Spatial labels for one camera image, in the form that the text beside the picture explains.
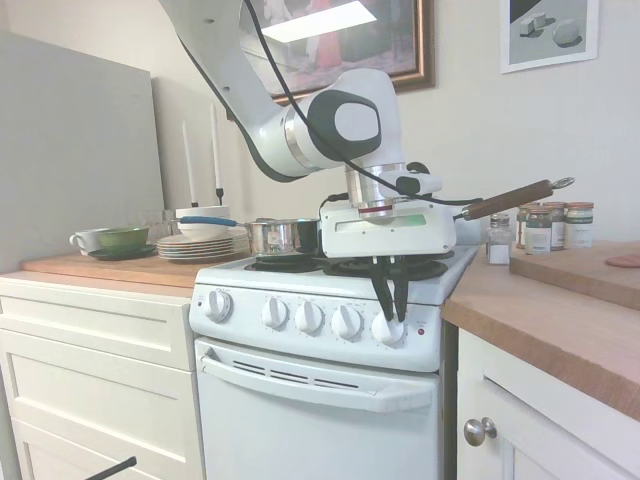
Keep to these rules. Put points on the white plate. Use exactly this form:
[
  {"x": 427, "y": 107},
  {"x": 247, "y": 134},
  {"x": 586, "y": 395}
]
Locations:
[
  {"x": 205, "y": 256},
  {"x": 205, "y": 250},
  {"x": 205, "y": 245},
  {"x": 240, "y": 237}
]

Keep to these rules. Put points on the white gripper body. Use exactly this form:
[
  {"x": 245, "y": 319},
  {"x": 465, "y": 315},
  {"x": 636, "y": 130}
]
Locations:
[{"x": 350, "y": 240}]

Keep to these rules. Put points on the black electric coil burner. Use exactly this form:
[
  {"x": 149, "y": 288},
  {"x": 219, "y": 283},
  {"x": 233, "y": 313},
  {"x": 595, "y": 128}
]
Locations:
[
  {"x": 425, "y": 268},
  {"x": 280, "y": 264}
]

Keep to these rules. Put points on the white drawer front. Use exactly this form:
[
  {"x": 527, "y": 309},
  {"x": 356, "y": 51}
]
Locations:
[
  {"x": 90, "y": 330},
  {"x": 100, "y": 395},
  {"x": 75, "y": 460}
]

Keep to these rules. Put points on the white bowl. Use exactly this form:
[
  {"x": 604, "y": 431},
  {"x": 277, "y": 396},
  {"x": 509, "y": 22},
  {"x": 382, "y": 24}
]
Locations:
[{"x": 202, "y": 231}]

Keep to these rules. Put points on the large grey panel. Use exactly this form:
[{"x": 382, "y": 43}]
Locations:
[{"x": 75, "y": 150}]

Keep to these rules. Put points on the white framed art print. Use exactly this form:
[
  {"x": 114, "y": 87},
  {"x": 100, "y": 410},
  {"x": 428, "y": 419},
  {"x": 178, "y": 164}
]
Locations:
[{"x": 550, "y": 35}]

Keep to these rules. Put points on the clear drinking glass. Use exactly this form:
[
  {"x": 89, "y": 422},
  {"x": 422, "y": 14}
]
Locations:
[{"x": 162, "y": 220}]

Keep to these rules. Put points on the painting in wooden frame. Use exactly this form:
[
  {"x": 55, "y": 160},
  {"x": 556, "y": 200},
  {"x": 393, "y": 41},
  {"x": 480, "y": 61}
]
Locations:
[{"x": 350, "y": 40}]

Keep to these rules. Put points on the glass spice jar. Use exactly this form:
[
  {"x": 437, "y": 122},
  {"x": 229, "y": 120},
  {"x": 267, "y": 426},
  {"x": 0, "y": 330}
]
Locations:
[
  {"x": 580, "y": 227},
  {"x": 557, "y": 225},
  {"x": 539, "y": 235},
  {"x": 521, "y": 225}
]

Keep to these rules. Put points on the wooden cutting board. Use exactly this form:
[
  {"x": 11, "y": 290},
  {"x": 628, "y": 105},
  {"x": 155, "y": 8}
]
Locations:
[{"x": 575, "y": 275}]

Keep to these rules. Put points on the green bowl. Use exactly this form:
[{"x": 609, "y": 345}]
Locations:
[{"x": 122, "y": 237}]

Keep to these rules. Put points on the glass salt shaker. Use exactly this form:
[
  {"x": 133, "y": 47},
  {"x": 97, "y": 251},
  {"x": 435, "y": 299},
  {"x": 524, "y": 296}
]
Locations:
[{"x": 498, "y": 250}]

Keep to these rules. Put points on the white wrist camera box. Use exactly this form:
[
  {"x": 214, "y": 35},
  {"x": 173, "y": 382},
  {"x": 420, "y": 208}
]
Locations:
[{"x": 417, "y": 184}]

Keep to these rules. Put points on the white electric stove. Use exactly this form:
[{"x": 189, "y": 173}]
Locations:
[{"x": 320, "y": 290}]

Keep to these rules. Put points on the white cup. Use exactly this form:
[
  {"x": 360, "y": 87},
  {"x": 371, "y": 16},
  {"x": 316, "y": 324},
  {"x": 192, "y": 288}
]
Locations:
[{"x": 85, "y": 239}]

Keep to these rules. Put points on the glass pepper shaker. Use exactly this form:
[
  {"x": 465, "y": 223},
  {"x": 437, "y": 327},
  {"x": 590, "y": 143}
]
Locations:
[{"x": 500, "y": 219}]

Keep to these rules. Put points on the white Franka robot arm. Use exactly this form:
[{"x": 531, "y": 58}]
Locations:
[{"x": 250, "y": 100}]

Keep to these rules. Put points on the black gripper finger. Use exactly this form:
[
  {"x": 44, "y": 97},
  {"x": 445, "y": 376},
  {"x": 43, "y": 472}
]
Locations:
[
  {"x": 401, "y": 290},
  {"x": 382, "y": 290}
]

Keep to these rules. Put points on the white taper candle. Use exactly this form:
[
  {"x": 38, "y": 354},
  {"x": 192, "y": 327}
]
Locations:
[
  {"x": 215, "y": 150},
  {"x": 188, "y": 165}
]

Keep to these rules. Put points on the white drawer cabinet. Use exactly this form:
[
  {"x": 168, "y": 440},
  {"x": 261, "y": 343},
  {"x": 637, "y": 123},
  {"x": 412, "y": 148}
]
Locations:
[{"x": 100, "y": 400}]

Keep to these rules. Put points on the white oven temperature knob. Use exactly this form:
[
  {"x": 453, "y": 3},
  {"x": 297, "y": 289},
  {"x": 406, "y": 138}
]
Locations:
[{"x": 218, "y": 305}]

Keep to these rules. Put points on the metal cabinet knob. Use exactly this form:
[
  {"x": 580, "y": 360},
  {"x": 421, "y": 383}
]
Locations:
[{"x": 477, "y": 431}]

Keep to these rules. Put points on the pink round coaster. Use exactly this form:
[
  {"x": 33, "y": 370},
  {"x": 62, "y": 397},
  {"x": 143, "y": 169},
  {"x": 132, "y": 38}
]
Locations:
[{"x": 624, "y": 261}]

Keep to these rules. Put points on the white burner control knob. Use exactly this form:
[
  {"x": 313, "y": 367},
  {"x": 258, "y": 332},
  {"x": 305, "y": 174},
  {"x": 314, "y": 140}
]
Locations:
[
  {"x": 347, "y": 324},
  {"x": 309, "y": 318},
  {"x": 275, "y": 313},
  {"x": 387, "y": 335}
]

